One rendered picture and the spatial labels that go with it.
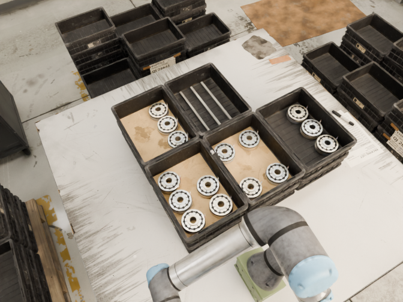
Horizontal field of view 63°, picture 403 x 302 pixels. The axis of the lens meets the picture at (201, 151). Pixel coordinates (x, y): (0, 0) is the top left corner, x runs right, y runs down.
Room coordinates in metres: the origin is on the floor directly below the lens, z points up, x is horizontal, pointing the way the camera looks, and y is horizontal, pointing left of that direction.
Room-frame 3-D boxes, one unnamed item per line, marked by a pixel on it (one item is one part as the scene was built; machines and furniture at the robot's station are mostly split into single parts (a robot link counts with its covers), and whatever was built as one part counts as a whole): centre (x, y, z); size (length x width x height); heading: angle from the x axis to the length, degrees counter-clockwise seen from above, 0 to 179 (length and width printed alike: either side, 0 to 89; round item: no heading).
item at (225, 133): (0.74, -0.23, 0.87); 0.40 x 0.30 x 0.11; 27
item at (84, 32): (2.20, 0.83, 0.37); 0.40 x 0.30 x 0.45; 115
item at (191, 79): (1.10, -0.05, 0.87); 0.40 x 0.30 x 0.11; 27
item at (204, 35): (2.18, -0.07, 0.31); 0.40 x 0.30 x 0.34; 115
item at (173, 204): (0.57, 0.11, 0.86); 0.10 x 0.10 x 0.01
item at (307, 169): (0.88, -0.49, 0.92); 0.40 x 0.30 x 0.02; 27
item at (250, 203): (0.74, -0.23, 0.92); 0.40 x 0.30 x 0.02; 27
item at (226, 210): (0.54, -0.07, 0.86); 0.10 x 0.10 x 0.01
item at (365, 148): (0.94, -0.80, 0.70); 0.33 x 0.23 x 0.01; 25
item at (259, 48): (1.69, -0.43, 0.71); 0.22 x 0.19 x 0.01; 25
